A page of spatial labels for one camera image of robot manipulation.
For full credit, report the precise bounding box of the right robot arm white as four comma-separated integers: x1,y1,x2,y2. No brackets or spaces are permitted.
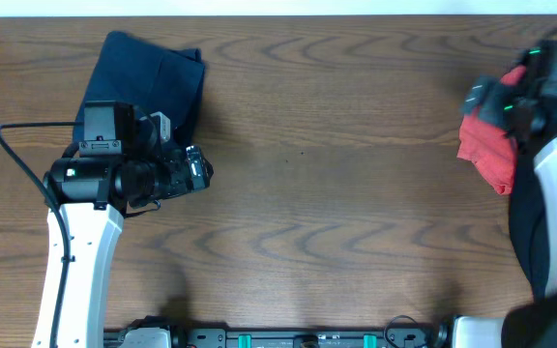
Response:
437,39,557,347

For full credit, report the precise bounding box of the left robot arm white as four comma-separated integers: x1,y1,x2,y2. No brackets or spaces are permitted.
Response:
32,141,213,347

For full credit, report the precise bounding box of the red garment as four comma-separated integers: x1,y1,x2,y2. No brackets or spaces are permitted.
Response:
457,65,526,195

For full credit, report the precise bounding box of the folded navy cloth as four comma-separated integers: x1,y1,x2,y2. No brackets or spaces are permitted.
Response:
82,31,206,147

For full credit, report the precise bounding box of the black garment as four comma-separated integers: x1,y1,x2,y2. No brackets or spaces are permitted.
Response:
509,149,549,299

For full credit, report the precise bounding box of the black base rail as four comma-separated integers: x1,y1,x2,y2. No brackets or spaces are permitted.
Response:
103,315,452,348

